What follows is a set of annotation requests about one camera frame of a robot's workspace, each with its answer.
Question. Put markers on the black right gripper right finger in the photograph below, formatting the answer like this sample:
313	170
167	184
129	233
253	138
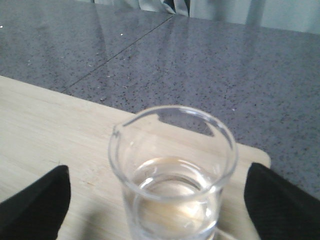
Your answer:
278	209

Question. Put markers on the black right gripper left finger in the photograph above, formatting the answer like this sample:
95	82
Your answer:
38	211

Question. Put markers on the clear glass beaker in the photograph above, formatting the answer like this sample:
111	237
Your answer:
173	163

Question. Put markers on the light wooden cutting board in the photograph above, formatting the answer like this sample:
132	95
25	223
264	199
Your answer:
41	129

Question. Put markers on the grey curtain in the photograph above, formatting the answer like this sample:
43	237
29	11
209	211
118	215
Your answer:
293	15

